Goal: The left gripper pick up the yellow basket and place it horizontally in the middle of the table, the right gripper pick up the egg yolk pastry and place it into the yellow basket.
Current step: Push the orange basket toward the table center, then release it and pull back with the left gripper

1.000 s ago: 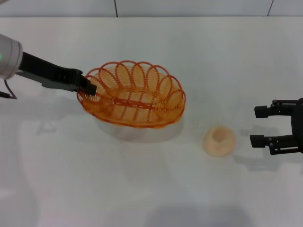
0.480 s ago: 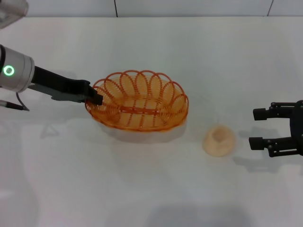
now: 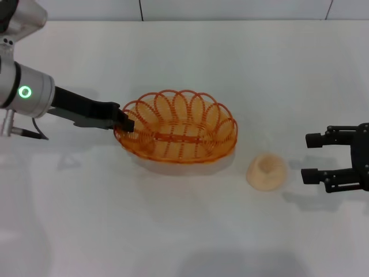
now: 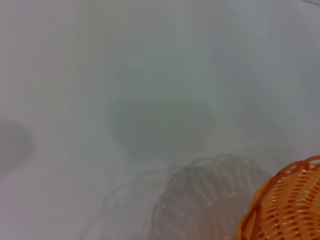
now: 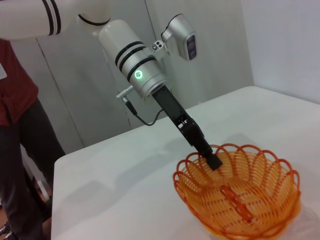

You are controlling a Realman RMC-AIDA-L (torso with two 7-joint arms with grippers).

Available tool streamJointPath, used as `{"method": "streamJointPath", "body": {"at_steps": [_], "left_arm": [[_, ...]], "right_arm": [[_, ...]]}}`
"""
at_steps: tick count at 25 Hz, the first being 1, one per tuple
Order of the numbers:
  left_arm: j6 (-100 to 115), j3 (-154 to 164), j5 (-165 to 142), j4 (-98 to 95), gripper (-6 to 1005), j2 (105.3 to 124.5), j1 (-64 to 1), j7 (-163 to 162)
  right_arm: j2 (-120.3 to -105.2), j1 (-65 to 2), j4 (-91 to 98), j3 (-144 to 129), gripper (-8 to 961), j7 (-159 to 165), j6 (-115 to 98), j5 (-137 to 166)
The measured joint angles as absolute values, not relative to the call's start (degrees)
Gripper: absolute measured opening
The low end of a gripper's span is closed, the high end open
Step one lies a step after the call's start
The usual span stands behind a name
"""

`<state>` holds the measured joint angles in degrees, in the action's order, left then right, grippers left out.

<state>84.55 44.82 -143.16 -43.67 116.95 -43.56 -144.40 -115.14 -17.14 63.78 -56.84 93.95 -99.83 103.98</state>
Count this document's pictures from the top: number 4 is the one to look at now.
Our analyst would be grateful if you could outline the orange woven plastic basket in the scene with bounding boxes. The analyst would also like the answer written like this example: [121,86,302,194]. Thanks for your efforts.
[240,154,320,240]

